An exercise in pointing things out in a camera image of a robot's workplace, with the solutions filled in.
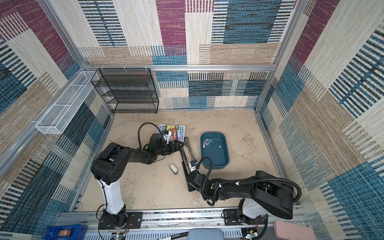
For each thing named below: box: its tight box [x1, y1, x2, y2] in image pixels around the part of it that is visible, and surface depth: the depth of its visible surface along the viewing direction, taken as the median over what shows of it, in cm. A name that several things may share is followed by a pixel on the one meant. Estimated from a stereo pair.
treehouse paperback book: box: [157, 124, 186, 143], surface depth 107 cm
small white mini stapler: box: [168, 163, 178, 175], surface depth 89 cm
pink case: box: [274, 220, 316, 240], surface depth 71 cm
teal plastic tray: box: [200, 131, 230, 169], surface depth 100 cm
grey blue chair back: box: [188, 228, 225, 240], surface depth 69 cm
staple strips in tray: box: [202, 139, 222, 149], surface depth 103 cm
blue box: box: [42, 224, 88, 240], surface depth 67 cm
